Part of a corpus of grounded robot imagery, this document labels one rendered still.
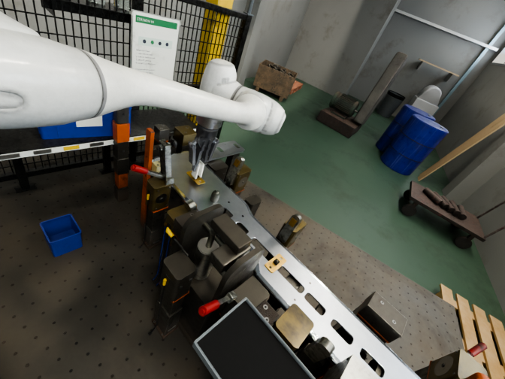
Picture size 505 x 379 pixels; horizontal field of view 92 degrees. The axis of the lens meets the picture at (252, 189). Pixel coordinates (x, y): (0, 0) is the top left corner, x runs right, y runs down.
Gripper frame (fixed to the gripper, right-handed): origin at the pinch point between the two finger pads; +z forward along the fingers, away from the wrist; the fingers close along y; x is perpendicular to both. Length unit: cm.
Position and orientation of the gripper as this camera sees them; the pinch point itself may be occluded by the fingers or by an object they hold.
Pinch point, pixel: (198, 169)
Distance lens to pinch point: 101.1
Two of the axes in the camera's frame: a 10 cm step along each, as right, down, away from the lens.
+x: -6.8, -6.2, 4.0
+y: 6.6, -2.8, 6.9
